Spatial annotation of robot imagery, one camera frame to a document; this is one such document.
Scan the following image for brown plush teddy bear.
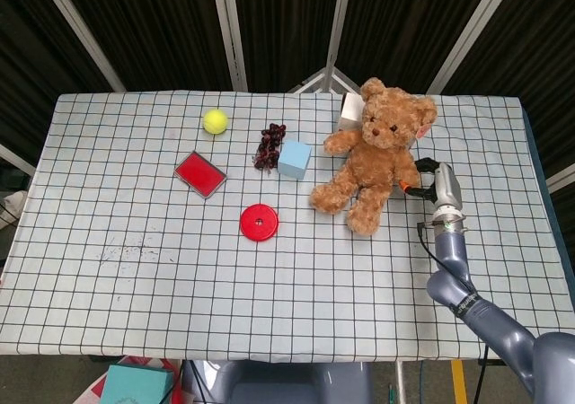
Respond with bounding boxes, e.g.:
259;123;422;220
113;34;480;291
310;77;439;238

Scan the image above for white cardboard box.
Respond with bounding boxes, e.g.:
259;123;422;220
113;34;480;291
337;92;367;133

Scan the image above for white triangular frame bracket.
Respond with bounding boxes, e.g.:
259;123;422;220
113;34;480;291
287;66;360;94

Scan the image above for red round disc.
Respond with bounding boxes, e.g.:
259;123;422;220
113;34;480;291
239;203;280;242

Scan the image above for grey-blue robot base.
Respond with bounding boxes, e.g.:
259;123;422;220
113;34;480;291
181;360;374;404

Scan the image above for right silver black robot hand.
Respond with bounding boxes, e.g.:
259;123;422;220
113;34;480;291
396;156;464;211

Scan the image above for white blue checked tablecloth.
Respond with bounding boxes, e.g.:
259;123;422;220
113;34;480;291
0;90;575;364

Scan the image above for light blue cube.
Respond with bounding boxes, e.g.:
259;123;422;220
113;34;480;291
277;139;313;181

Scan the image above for teal box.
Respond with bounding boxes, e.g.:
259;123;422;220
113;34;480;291
99;363;175;404

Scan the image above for dark purple grape bunch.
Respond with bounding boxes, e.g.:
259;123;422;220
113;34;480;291
253;123;288;172

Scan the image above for yellow tennis ball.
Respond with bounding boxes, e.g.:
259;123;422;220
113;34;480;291
202;109;230;135

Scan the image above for red rectangular ink pad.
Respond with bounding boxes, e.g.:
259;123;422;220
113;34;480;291
173;150;229;199

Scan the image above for white metal frame post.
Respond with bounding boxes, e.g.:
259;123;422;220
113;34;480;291
209;0;249;92
34;0;128;93
323;0;354;92
425;0;521;96

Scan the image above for white shoe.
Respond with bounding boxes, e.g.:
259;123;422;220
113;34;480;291
0;190;29;230

